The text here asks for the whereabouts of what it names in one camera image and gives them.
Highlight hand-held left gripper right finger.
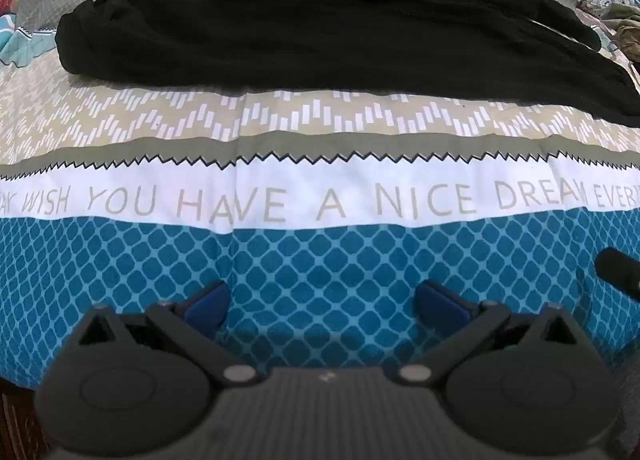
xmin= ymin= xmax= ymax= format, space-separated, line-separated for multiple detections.
xmin=397 ymin=280 xmax=582 ymax=389

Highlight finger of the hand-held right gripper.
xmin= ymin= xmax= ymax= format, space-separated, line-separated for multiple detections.
xmin=594 ymin=247 xmax=640 ymax=302

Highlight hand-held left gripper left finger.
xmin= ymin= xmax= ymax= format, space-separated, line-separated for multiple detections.
xmin=75 ymin=281 xmax=257 ymax=389

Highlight black pants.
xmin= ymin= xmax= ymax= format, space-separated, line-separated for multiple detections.
xmin=56 ymin=0 xmax=640 ymax=129

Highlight patterned bedsheet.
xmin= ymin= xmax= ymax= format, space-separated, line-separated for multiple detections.
xmin=0 ymin=0 xmax=640 ymax=391

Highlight olive clothes pile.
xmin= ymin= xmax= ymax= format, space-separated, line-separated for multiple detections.
xmin=607 ymin=2 xmax=640 ymax=62

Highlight teal patterned pillow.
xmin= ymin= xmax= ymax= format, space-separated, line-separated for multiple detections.
xmin=0 ymin=12 xmax=62 ymax=67

